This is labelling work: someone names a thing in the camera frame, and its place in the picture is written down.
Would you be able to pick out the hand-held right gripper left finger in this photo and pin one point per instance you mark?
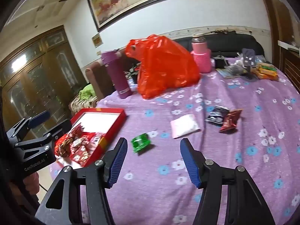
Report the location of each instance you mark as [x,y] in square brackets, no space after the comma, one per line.
[116,166]

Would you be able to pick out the magazine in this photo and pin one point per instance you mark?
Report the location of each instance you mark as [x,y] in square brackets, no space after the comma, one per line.
[226,73]

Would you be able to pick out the black sofa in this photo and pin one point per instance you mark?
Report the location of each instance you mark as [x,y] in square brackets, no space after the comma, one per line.
[230,44]

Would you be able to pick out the purple thermos bottle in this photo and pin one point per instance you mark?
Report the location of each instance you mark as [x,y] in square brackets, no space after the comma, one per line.
[117,75]

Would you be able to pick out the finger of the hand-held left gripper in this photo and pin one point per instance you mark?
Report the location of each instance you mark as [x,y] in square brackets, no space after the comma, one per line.
[39,119]
[56,131]

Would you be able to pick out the red gift box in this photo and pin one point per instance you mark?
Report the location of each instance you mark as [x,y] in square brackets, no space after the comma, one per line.
[116,125]

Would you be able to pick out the wooden glass-door cabinet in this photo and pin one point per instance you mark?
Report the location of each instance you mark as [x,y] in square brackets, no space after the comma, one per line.
[35,75]

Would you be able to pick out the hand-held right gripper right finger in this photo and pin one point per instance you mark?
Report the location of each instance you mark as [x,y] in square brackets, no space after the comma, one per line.
[190,166]

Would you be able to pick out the person's left hand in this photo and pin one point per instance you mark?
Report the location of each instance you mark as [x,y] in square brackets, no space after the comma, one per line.
[31,182]

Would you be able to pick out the framed wall painting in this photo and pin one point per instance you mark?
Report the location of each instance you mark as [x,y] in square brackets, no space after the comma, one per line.
[131,1]

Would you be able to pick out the pink bottle with knit sleeve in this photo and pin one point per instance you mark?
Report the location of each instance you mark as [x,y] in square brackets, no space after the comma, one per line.
[201,59]

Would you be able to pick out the white snack packet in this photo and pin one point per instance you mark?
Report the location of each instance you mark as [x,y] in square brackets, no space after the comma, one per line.
[185,125]

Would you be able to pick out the pile of red snack packets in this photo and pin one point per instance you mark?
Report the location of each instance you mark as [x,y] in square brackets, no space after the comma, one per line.
[77,146]

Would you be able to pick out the patterned cushion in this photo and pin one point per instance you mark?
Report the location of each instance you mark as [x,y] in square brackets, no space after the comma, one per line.
[80,106]

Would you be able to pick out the green snack packet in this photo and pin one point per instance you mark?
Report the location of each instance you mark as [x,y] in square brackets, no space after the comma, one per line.
[140,143]

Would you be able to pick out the green cloth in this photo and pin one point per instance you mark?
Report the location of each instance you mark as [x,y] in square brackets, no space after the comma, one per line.
[86,92]

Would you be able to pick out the brown chair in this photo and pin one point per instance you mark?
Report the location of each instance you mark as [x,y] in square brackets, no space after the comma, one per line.
[98,82]

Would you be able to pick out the yellow wall sticker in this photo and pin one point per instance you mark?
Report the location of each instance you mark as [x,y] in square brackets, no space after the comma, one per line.
[97,40]

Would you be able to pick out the red plastic bag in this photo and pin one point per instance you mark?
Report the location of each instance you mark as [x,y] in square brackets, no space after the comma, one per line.
[164,70]

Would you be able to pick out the stack of yellow green packets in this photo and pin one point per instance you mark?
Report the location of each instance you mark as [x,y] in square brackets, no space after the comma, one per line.
[266,71]

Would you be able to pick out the black snack packet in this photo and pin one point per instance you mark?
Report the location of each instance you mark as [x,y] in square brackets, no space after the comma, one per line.
[215,116]

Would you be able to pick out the dark grey bag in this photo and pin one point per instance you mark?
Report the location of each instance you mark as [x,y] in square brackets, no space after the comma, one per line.
[249,57]

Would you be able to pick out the dark red snack packet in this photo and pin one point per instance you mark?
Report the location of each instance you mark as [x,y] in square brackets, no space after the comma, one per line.
[230,120]

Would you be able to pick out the small black box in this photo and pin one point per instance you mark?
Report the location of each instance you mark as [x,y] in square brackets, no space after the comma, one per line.
[221,62]

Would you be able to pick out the wooden door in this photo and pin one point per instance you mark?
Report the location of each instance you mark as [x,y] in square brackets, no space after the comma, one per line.
[281,28]

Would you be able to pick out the purple floral tablecloth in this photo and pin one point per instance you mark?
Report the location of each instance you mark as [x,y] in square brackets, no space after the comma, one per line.
[234,159]

